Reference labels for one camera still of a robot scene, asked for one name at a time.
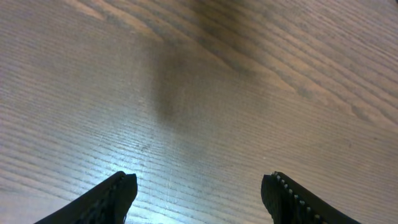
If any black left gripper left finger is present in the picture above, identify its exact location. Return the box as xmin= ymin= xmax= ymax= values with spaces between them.
xmin=35 ymin=171 xmax=137 ymax=224

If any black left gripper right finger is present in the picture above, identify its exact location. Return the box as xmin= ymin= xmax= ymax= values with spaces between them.
xmin=261 ymin=171 xmax=359 ymax=224

